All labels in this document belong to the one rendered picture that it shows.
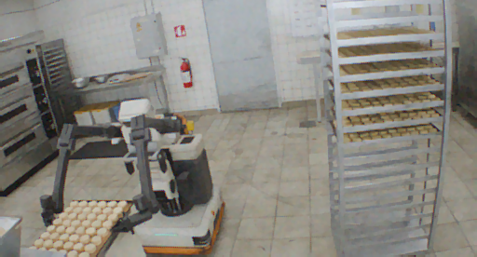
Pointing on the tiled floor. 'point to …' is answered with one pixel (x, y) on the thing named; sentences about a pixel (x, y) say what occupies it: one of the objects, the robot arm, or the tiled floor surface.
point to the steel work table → (116, 87)
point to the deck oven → (23, 114)
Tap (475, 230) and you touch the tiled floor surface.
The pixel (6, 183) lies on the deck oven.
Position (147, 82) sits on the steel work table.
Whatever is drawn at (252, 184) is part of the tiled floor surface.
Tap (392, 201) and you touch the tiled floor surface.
